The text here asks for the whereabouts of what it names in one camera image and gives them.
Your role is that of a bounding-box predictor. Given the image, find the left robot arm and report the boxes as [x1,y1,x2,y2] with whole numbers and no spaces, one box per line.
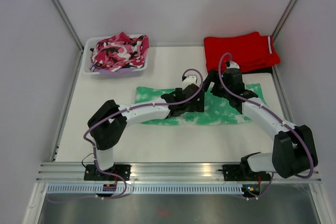
[84,84,205,180]

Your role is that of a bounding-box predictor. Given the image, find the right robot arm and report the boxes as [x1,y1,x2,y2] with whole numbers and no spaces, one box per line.
[203,68,318,180]

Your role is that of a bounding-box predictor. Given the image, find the red folded trousers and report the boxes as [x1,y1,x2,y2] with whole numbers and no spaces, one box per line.
[204,31,281,73]

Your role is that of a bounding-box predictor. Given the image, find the pink camouflage trousers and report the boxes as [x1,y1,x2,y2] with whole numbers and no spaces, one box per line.
[90,32,150,72]

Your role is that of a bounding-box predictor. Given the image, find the black folded garment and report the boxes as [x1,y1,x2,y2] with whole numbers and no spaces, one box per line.
[241,67,273,74]

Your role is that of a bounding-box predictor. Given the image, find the lilac garment in basket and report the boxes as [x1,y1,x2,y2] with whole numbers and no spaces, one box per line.
[86,64,147,78]

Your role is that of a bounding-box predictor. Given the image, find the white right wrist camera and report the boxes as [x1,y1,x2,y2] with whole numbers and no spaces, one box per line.
[225,60,240,69]

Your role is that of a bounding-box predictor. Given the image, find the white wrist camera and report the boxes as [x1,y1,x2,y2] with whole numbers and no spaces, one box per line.
[182,74,197,84]
[225,60,240,69]

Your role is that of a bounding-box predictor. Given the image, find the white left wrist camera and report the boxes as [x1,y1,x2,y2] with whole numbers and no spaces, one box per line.
[182,74,197,84]

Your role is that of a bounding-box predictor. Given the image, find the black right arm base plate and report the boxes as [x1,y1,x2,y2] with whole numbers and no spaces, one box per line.
[218,164,271,182]

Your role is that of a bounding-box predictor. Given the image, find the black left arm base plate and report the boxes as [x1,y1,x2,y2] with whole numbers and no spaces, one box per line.
[83,164,131,181]

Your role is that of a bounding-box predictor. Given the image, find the aluminium mounting rail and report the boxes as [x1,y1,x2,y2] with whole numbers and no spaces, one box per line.
[36,162,322,183]

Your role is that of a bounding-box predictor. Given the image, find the slotted cable duct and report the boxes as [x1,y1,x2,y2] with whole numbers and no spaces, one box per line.
[47,183,243,195]

